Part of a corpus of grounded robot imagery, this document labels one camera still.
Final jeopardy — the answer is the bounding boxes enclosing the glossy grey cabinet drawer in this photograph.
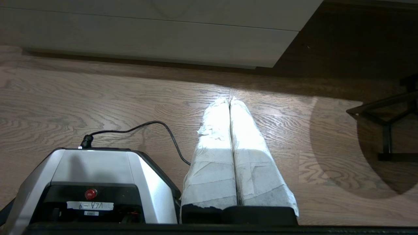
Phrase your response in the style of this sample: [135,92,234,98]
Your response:
[0,8,299,69]

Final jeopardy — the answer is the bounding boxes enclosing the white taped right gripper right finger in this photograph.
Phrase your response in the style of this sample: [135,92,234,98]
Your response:
[229,97,299,216]

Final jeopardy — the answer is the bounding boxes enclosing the black base cable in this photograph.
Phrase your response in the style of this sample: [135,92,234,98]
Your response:
[80,121,191,166]

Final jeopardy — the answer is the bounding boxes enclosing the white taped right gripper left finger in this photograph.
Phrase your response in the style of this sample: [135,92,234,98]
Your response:
[181,97,238,207]

